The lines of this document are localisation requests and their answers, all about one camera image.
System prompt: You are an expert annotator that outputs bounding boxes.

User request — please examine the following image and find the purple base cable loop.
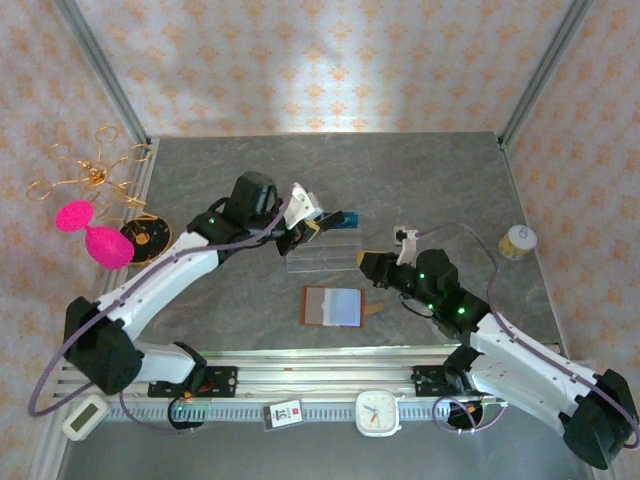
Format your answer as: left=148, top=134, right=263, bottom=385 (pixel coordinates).
left=119, top=392, right=202, bottom=435
left=431, top=393, right=512, bottom=435

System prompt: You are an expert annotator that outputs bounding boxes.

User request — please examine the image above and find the yellow tin can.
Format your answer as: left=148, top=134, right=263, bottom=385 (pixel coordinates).
left=498, top=224, right=538, bottom=262

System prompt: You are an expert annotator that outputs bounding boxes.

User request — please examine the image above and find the brown leather card holder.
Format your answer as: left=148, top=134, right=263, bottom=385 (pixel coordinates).
left=299, top=285, right=386, bottom=330

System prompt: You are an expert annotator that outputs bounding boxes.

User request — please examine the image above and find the white digital timer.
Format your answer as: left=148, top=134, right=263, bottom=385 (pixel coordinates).
left=60, top=393, right=111, bottom=442

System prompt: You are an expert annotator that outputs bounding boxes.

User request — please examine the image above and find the white tag with number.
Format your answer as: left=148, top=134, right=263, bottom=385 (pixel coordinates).
left=262, top=399, right=306, bottom=433

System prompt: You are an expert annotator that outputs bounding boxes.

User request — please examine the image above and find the blue VIP card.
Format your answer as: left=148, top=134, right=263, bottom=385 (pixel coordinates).
left=322, top=211, right=362, bottom=232

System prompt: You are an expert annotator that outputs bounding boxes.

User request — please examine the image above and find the white square clock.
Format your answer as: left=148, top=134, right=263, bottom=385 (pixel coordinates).
left=354, top=390, right=404, bottom=439

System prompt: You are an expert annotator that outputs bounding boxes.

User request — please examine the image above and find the gold wire jewelry stand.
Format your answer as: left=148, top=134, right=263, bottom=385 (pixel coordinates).
left=27, top=125, right=174, bottom=267

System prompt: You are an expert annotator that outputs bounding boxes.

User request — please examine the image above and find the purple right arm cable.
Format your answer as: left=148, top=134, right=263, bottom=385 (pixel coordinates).
left=414, top=222, right=640, bottom=451

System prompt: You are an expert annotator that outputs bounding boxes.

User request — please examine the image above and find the grey card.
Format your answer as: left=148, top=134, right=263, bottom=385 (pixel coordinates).
left=305, top=289, right=329, bottom=325

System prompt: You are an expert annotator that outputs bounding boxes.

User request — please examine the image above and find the aluminium frame post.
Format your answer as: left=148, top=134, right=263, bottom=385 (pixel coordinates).
left=53, top=0, right=151, bottom=147
left=498, top=0, right=597, bottom=150

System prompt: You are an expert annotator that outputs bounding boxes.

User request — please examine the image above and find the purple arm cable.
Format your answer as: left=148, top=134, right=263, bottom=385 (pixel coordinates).
left=27, top=183, right=302, bottom=419
left=414, top=222, right=640, bottom=451

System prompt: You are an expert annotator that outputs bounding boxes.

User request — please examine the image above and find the pink hourglass sponge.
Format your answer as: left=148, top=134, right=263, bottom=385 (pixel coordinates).
left=54, top=199, right=137, bottom=272

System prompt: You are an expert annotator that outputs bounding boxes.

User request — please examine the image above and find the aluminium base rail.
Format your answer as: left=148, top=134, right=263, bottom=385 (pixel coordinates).
left=49, top=347, right=569, bottom=424

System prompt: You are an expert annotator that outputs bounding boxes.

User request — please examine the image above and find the clear acrylic card stand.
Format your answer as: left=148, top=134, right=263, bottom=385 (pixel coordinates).
left=283, top=212, right=365, bottom=274

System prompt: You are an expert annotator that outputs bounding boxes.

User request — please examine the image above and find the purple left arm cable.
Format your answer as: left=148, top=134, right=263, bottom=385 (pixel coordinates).
left=27, top=183, right=302, bottom=419

